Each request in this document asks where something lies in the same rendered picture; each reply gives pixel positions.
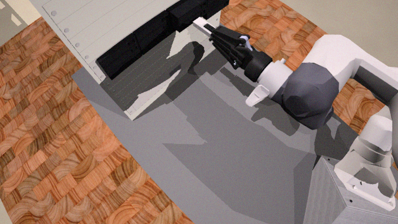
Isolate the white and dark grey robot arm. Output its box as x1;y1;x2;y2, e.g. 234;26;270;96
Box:
246;35;398;211

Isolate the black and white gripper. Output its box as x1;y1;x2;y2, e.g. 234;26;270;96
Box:
193;17;273;82

